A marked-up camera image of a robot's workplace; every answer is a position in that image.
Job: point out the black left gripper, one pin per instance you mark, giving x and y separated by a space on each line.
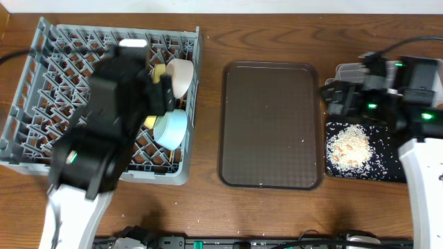
161 96

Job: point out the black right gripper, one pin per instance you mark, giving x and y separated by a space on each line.
352 90

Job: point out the yellow plate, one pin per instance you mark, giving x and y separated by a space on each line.
159 69

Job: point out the pile of rice scraps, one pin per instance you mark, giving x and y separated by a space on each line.
349 148

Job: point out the light blue bowl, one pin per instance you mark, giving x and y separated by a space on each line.
170 129

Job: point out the pink white bowl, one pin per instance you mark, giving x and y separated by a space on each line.
181 71

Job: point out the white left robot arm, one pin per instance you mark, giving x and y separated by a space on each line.
89 158

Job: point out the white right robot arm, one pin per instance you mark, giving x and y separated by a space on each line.
408 107

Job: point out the clear plastic waste bin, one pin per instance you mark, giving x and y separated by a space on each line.
355 72

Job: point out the black waste tray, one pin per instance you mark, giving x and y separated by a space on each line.
363 152

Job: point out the grey plastic dish rack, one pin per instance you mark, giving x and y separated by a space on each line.
54 83

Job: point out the dark brown serving tray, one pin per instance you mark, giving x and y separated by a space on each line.
271 130

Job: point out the black equipment strip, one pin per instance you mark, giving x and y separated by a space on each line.
138 237

